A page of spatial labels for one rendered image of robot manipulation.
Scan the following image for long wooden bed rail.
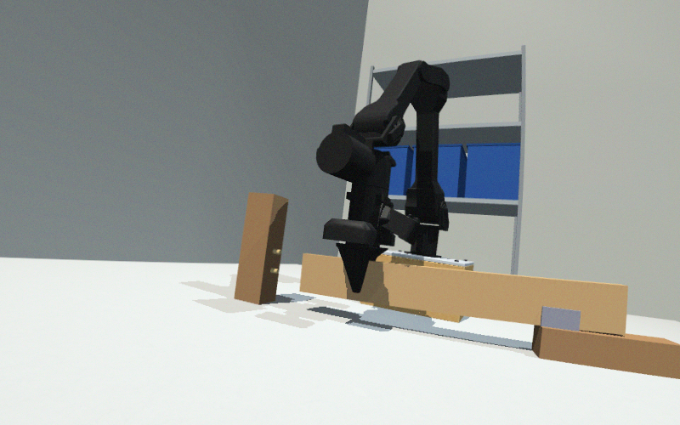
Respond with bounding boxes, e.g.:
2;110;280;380
299;254;628;335

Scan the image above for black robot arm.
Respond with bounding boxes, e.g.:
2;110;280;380
316;60;450;258

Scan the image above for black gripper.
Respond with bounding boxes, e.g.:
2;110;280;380
323;185;396;293

